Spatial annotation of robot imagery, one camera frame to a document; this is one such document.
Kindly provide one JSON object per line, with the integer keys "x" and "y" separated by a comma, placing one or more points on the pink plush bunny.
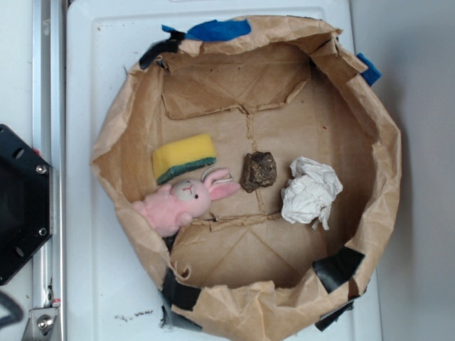
{"x": 174, "y": 206}

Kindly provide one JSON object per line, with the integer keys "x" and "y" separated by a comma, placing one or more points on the aluminium extrusion rail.
{"x": 48, "y": 136}

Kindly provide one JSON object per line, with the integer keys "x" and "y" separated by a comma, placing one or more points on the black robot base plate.
{"x": 25, "y": 203}

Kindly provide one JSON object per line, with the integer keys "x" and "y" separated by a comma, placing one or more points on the brown paper bag tray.
{"x": 278, "y": 84}

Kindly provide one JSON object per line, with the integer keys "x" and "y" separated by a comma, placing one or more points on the metal corner bracket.
{"x": 40, "y": 325}

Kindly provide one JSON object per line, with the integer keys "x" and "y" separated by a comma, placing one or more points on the yellow and green sponge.
{"x": 182, "y": 156}

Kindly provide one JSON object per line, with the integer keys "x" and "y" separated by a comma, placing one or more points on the brown rock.
{"x": 259, "y": 170}

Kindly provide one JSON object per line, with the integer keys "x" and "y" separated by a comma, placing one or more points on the white plastic board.
{"x": 108, "y": 294}

